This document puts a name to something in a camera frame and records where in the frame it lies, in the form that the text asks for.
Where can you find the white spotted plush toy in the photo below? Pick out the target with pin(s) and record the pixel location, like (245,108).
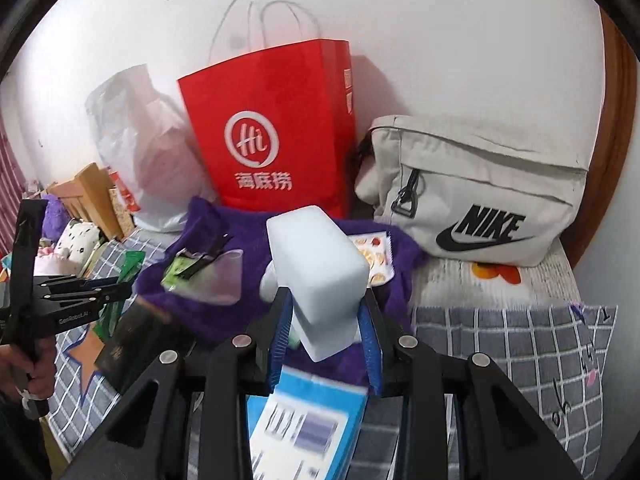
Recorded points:
(75,240)

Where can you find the wooden headboard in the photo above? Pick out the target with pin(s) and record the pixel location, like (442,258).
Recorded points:
(90,195)

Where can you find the blue and white box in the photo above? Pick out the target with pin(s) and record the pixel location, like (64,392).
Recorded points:
(305,425)

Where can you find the red striped curtain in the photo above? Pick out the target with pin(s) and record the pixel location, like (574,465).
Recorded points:
(9,160)

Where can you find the grey grid blanket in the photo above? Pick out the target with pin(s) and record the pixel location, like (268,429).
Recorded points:
(500,350)

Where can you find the dark green foil packet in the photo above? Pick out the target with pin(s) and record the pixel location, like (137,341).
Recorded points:
(131,267)

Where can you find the red printed box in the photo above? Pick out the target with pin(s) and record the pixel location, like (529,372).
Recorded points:
(123,195)

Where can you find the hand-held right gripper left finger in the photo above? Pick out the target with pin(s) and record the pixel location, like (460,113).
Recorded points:
(280,340)

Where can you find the person's left forearm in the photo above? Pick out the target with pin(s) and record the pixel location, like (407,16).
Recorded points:
(15,435)

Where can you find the white round object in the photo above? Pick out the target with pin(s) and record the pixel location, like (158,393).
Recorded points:
(269,282)

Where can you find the white printed packet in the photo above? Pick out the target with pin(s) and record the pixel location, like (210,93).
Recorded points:
(375,260)

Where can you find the purple fleece cloth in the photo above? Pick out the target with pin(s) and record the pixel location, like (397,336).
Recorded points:
(210,320)

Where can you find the glossy black box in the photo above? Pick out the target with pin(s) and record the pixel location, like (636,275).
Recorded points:
(140,345)

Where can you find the red paper bag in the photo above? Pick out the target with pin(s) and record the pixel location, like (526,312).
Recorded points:
(280,100)

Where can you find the pink plush toy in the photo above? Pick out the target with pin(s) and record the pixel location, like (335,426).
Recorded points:
(45,256)

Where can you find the clear zip pouch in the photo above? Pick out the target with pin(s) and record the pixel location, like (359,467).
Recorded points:
(220,285)

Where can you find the person's left hand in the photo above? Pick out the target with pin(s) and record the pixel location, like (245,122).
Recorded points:
(44,365)

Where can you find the beige sling bag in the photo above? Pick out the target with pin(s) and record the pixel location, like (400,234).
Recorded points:
(475,160)

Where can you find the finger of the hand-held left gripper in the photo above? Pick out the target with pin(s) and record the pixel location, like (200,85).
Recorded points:
(100,296)
(80,281)

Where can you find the white quilt with orange print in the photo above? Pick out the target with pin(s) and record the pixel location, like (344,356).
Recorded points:
(450,275)

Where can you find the purple plush toy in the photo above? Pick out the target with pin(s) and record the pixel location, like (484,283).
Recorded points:
(53,215)

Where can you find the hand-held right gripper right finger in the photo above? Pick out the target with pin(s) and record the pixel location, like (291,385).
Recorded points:
(372,350)

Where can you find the white plastic bag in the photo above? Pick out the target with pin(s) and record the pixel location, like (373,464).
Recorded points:
(135,130)

